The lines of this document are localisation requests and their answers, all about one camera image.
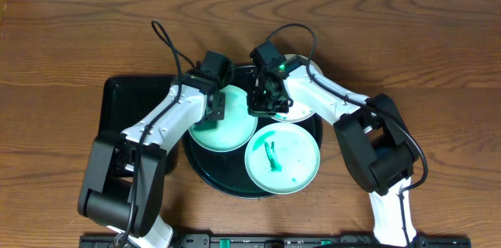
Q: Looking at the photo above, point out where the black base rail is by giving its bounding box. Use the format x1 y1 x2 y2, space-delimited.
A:
77 232 473 248

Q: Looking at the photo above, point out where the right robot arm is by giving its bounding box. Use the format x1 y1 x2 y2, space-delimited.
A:
248 56 426 247

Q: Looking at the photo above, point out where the mint green plate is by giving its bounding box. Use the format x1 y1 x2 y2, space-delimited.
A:
189 85 258 153
244 123 320 195

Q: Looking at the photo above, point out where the white plate with green smear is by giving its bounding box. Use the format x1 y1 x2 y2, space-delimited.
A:
272 54 323 123

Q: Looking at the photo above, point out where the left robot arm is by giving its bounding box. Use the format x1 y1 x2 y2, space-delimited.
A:
77 74 225 247

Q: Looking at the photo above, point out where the rectangular black tray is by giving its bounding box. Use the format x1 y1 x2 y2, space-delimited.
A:
98 75 174 134

